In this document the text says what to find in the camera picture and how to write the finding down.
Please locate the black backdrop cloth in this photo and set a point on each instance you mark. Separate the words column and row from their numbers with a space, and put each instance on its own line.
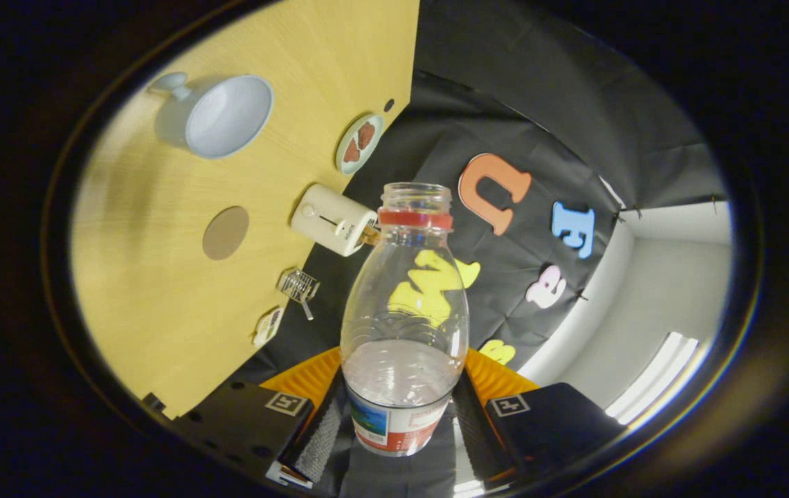
column 540, row 104

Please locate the white toaster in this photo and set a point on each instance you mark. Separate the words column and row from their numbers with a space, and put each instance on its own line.
column 329, row 218

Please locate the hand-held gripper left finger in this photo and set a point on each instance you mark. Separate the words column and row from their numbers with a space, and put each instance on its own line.
column 242, row 422

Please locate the white divided snack dish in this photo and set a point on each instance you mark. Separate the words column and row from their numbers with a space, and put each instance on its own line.
column 268, row 326

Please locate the large ceiling light panel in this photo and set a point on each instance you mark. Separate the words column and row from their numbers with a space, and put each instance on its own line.
column 650, row 380

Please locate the round brown coaster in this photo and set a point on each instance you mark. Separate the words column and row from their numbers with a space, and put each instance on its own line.
column 225, row 233

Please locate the wooden table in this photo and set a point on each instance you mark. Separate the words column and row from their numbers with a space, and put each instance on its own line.
column 159, row 311

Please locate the brown bread slice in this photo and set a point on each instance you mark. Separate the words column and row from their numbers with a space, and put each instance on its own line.
column 371, row 236

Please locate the reddish brown meat slice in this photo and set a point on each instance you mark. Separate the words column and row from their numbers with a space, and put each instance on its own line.
column 351, row 151
column 366, row 135

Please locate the white cup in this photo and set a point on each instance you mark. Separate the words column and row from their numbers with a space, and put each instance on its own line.
column 228, row 117

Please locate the pale green plate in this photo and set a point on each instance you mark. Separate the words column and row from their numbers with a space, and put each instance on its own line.
column 343, row 166

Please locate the clear plastic juice bottle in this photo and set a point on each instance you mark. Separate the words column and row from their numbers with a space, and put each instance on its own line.
column 405, row 311

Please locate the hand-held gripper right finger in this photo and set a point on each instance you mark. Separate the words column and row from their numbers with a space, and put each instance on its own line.
column 560, row 422

